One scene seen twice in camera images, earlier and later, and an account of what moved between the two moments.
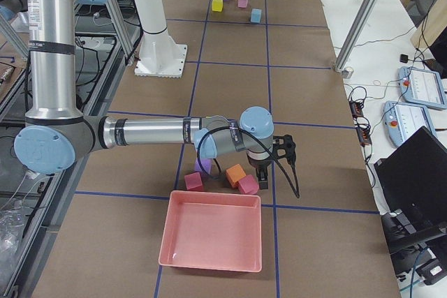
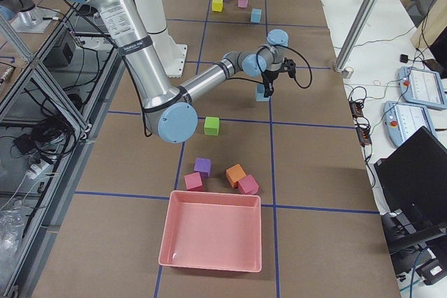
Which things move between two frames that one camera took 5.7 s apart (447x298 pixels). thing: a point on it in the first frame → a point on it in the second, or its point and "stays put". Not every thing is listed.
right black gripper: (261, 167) → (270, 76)
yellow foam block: (217, 4) stays put
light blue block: (255, 15) stays put
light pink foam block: (242, 1) stays put
